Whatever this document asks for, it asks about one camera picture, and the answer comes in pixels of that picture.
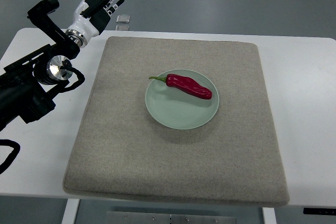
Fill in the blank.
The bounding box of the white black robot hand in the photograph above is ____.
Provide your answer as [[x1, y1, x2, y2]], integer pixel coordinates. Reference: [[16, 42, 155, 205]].
[[66, 0, 124, 47]]

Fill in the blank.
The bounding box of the red pepper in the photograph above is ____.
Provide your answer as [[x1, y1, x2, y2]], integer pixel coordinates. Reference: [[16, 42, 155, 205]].
[[149, 73, 212, 100]]

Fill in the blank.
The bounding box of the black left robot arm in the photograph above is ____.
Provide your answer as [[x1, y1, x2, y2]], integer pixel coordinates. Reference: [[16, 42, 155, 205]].
[[1, 0, 85, 129]]

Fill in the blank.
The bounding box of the light green plate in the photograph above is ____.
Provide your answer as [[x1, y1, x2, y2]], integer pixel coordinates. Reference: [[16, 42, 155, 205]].
[[145, 69, 219, 130]]

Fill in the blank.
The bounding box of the upper floor socket cover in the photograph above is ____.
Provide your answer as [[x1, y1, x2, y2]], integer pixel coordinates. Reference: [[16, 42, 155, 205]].
[[116, 14, 130, 24]]

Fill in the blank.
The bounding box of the floor socket cover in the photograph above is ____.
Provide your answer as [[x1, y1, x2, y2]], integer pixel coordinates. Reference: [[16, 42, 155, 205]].
[[115, 25, 129, 31], [116, 14, 130, 24]]

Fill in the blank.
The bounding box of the lower floor socket cover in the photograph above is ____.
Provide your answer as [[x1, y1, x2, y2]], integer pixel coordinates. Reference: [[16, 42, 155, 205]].
[[115, 25, 129, 31]]

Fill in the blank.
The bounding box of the beige felt mat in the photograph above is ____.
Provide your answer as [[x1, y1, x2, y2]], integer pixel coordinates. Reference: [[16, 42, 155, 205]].
[[63, 36, 289, 207]]

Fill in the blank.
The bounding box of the white left table leg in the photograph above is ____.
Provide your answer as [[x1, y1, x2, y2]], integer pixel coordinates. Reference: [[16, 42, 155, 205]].
[[61, 199, 80, 224]]

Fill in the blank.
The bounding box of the white table leg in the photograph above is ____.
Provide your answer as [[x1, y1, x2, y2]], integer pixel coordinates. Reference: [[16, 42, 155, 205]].
[[61, 199, 80, 224], [262, 207, 277, 224]]

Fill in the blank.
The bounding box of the white right table leg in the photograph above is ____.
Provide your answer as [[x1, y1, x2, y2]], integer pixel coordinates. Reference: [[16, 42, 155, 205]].
[[262, 207, 277, 224]]

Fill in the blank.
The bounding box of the black table control panel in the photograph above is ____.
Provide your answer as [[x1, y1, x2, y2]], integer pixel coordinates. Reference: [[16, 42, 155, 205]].
[[303, 208, 336, 216]]

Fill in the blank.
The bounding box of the metal table base plate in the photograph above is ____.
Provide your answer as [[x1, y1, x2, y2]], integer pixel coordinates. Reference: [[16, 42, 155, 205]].
[[106, 211, 237, 224]]

